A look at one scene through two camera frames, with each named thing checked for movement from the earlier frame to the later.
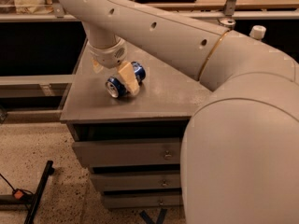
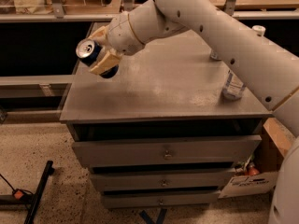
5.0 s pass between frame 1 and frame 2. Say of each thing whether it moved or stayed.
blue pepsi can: moved
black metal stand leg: stayed
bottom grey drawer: stayed
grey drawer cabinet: stayed
